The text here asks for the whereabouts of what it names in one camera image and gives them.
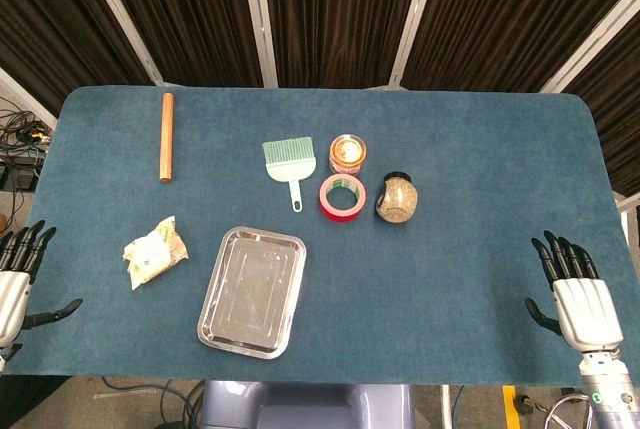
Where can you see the chrome wheel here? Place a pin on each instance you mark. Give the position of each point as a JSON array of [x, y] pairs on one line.
[[575, 414]]

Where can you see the yellow-white plastic snack packet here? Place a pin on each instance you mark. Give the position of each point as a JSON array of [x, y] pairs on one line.
[[155, 253]]

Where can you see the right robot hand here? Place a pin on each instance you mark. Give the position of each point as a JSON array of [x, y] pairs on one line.
[[587, 309]]

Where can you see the red tape roll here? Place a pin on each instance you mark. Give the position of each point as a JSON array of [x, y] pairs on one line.
[[342, 197]]

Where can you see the wooden rolling pin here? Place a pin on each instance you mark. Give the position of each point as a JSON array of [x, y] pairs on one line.
[[167, 137]]

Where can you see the dark brown curtain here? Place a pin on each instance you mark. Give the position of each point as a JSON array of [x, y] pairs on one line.
[[340, 9]]

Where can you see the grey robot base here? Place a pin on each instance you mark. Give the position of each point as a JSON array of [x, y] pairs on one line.
[[305, 406]]

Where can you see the stainless steel tray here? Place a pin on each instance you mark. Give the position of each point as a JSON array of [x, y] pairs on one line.
[[251, 292]]

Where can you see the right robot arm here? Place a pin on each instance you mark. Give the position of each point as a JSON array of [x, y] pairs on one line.
[[607, 389]]

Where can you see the blue table mat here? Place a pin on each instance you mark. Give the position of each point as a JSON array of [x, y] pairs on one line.
[[350, 259]]

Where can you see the glass jar with grains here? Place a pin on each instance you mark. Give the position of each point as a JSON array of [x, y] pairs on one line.
[[396, 198]]

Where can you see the orange lidded jar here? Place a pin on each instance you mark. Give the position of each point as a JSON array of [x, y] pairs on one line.
[[347, 153]]

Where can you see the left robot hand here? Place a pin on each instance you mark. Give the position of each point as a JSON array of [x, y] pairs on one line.
[[11, 289]]

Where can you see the light green hand brush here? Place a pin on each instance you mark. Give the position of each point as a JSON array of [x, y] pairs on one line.
[[291, 164]]

